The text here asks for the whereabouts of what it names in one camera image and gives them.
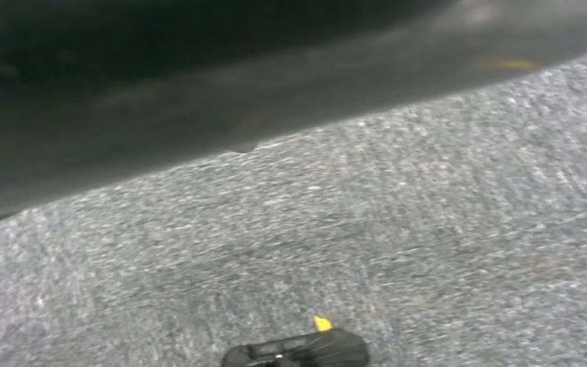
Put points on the yellow floor tape marking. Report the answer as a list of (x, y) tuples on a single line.
[(322, 324)]

